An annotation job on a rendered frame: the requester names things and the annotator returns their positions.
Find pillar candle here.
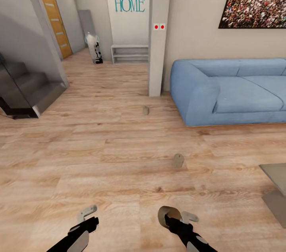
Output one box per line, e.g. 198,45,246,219
173,154,184,168
158,206,182,230
143,106,149,115

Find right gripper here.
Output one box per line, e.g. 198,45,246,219
165,214,193,240

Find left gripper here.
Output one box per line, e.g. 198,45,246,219
70,217,99,233

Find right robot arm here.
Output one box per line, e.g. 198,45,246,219
165,211,218,252

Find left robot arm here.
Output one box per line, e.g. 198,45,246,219
46,205,99,252

